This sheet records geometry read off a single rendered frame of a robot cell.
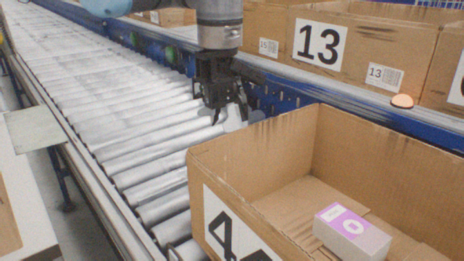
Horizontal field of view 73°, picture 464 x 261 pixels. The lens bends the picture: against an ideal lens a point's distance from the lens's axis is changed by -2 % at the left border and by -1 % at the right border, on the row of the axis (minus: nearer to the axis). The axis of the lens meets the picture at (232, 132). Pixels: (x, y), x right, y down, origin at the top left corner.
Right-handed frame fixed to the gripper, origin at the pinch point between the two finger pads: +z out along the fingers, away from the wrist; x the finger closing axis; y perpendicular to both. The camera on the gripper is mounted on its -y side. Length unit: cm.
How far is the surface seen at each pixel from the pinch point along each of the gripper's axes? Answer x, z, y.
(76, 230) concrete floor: -84, 80, 30
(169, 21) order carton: -89, -11, -33
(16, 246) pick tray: 3.2, 4.6, 45.2
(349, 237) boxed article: 36.6, 0.3, 6.1
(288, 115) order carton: 18.5, -11.1, 0.9
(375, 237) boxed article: 39.0, 0.3, 3.4
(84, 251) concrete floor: -68, 80, 31
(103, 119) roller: -37.5, 5.8, 18.1
